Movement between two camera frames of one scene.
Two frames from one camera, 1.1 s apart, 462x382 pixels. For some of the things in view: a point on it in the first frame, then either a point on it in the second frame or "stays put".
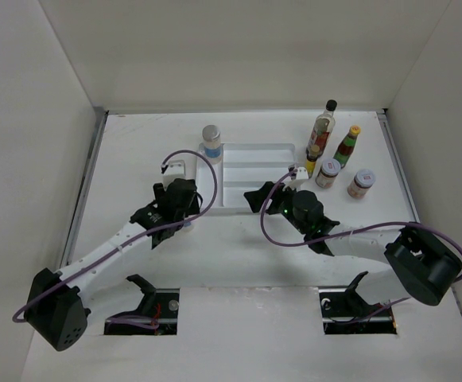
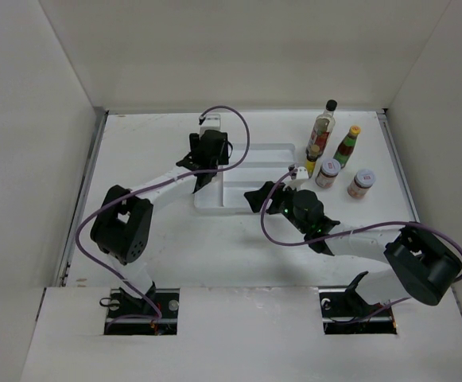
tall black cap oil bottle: x=323 y=127 stays put
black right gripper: x=281 y=191 stays put
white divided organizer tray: x=242 y=166 stays put
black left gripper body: x=189 y=212 to x=219 y=161
